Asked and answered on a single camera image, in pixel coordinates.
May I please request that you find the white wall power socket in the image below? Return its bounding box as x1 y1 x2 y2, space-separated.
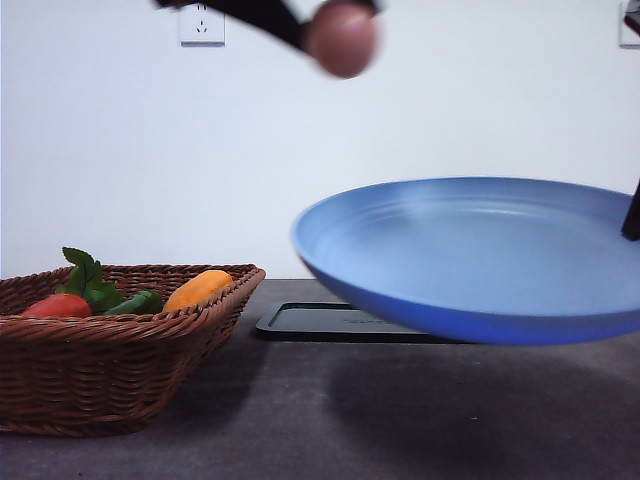
179 2 226 48

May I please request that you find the red tomato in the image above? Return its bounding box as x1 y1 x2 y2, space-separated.
20 293 91 318

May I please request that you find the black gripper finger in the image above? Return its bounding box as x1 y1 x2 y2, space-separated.
621 178 640 242
154 0 313 53
355 0 382 15

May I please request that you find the brown egg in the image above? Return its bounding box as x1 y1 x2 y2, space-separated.
312 0 378 79

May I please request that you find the white wall switch plate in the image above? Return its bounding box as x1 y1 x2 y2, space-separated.
619 1 640 49

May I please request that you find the black rectangular tray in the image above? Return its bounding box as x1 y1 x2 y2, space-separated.
256 302 461 343

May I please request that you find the green leafy vegetable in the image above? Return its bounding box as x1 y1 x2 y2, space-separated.
56 247 122 314

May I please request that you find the orange yellow mango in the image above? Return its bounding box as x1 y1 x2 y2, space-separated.
163 270 234 312

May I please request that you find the green pepper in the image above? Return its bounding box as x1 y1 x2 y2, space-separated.
105 291 163 315

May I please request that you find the brown wicker basket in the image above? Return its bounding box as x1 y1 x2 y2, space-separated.
0 263 267 437

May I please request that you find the blue round plate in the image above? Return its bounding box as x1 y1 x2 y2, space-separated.
291 177 640 345

